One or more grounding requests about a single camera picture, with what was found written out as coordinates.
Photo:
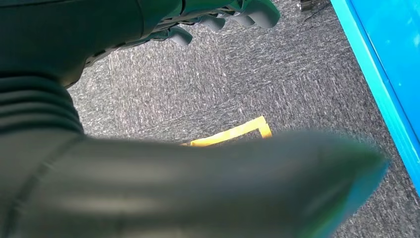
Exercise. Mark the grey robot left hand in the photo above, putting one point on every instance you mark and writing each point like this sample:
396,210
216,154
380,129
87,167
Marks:
197,190

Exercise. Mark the workbench caster wheel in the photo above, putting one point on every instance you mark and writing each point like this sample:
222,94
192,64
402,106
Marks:
310,5

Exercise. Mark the low blue steel workbench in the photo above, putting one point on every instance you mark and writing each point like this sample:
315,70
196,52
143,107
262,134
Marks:
387,39

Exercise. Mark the yellow floor tape outline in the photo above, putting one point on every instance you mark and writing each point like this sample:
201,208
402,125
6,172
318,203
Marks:
236,131

